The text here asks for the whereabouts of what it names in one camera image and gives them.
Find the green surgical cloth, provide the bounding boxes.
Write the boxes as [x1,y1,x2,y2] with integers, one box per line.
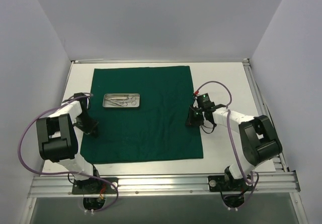
[80,66,203,164]

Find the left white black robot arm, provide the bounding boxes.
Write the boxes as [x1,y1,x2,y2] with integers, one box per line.
[36,93,102,193]

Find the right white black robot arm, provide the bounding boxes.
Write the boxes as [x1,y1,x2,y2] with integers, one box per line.
[186,92,282,190]

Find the metal instrument tray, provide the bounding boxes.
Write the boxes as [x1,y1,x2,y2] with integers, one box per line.
[103,93,140,108]

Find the silver forceps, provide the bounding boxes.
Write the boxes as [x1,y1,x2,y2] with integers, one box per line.
[104,96,128,101]

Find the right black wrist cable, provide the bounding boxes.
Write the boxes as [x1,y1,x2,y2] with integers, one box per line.
[201,113,217,134]

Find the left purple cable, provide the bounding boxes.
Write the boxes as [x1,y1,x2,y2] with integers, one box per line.
[16,92,119,213]

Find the purple cable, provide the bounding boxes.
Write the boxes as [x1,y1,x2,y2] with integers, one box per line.
[195,81,259,211]
[16,92,119,213]

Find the back aluminium rail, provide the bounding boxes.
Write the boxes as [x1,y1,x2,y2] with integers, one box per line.
[71,58,250,64]

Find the aluminium rail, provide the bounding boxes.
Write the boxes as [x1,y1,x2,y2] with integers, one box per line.
[28,172,300,198]
[243,61,289,172]
[71,58,250,64]

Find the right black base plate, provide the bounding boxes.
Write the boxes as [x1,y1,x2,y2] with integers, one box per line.
[207,175,253,192]

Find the front aluminium rail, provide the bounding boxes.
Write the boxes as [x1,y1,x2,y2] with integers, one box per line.
[28,172,300,198]

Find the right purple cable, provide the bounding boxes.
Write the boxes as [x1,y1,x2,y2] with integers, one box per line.
[195,81,259,211]

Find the right aluminium rail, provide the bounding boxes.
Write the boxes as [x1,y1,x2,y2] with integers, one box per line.
[243,61,289,172]

